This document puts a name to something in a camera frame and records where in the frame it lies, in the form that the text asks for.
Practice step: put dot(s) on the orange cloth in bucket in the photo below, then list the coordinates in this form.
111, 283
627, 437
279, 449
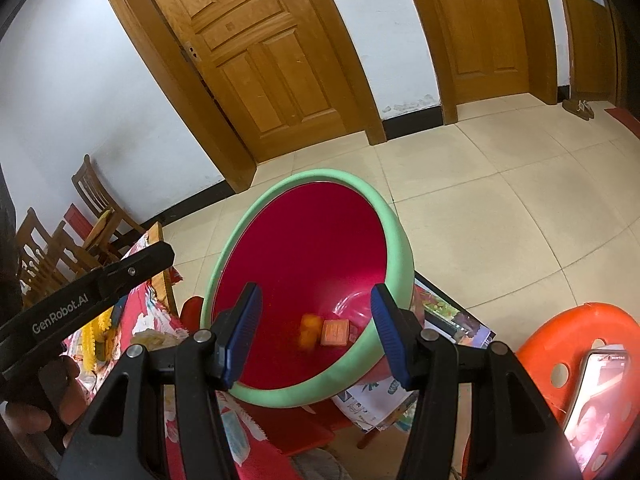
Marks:
334, 332

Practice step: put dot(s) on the red basin with green rim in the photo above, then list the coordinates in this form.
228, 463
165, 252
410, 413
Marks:
310, 240

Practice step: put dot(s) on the grey cloth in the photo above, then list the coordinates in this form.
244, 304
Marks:
320, 465

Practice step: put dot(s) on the small orange yellow item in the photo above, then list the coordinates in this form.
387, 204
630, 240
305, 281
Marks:
309, 331

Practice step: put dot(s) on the red doormat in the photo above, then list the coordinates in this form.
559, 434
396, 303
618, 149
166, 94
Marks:
625, 120

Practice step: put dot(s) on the wooden slat-back chair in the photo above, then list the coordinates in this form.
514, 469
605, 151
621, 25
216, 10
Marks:
40, 255
100, 195

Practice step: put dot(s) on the red floral tablecloth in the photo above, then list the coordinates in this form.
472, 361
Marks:
185, 440

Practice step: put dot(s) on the large yellow knitted pad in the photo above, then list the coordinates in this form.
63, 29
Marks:
97, 335

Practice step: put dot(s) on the orange plastic stool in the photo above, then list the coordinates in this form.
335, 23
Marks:
550, 345

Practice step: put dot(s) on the small plain wooden door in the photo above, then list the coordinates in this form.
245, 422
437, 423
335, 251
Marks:
590, 45

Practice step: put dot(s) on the pair of beige shoes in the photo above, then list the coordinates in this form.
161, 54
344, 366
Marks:
579, 109

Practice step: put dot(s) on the wooden door with metal latch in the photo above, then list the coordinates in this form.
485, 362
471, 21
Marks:
475, 35

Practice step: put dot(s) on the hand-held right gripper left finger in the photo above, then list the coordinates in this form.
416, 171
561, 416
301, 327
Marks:
245, 335

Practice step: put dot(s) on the large panelled wooden door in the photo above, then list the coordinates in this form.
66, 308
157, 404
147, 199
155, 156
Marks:
260, 50

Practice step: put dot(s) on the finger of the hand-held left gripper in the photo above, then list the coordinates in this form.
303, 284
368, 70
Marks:
140, 267

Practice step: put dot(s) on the person's left hand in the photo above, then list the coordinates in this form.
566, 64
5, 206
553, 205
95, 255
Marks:
30, 415

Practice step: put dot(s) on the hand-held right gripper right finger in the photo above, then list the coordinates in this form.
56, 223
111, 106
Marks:
392, 340

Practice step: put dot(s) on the wooden table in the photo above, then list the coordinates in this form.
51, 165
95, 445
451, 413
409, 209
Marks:
161, 260

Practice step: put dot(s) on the illustrated magazine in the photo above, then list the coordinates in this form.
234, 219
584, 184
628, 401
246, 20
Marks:
370, 400

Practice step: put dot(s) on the smartphone with lit screen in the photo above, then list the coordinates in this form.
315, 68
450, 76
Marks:
595, 410

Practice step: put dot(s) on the clear crumpled plastic bag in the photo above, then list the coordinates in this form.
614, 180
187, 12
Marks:
152, 339

